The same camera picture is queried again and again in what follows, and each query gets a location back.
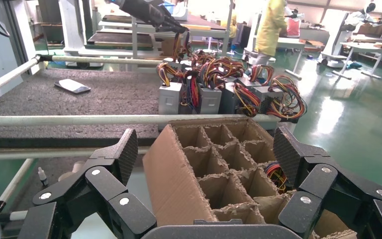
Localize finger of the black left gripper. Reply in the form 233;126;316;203
154;22;179;34
164;13;191;34

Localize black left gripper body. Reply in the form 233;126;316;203
116;0;171;28

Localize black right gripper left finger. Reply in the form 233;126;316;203
17;127;158;239

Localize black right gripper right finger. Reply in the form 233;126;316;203
272;126;382;239

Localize blue plastic crate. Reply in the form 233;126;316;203
159;1;176;14

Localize plain paper cup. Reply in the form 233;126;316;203
72;160;87;173

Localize workbench with dark top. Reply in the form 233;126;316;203
87;13;231;72

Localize printed paper cup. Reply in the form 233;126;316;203
58;171;78;181

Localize dark foam shelf mat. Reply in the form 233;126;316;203
13;155;146;205

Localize small white dropper bottle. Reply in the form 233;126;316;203
37;166;49;187

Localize cardboard box with dividers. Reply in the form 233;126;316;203
142;117;358;239

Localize white wheeled robot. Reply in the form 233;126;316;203
243;11;278;65
321;2;382;68

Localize smartphone with reflective screen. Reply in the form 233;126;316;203
54;78;92;95

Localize person in red shirt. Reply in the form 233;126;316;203
286;15;302;37

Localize white work table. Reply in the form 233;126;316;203
252;34;325;81
332;41;382;80

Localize white pipe rail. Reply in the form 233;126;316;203
0;210;29;222
0;114;282;128
51;55;162;66
0;146;150;162
0;56;43;100

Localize grey power supplies with cables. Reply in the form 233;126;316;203
0;68;297;148

